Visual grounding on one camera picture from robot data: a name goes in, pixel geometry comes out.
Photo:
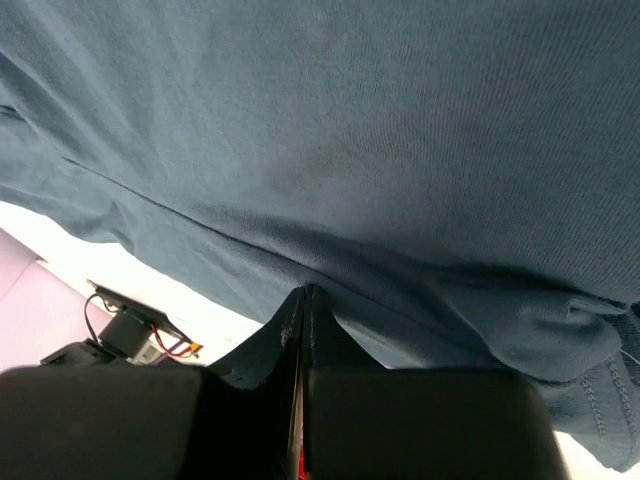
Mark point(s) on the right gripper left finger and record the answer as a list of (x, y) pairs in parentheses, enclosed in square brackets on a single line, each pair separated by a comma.
[(81, 416)]

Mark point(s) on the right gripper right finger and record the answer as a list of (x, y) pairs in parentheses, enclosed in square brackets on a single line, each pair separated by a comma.
[(365, 421)]

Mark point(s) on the blue t-shirt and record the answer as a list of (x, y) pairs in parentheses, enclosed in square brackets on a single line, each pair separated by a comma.
[(462, 177)]

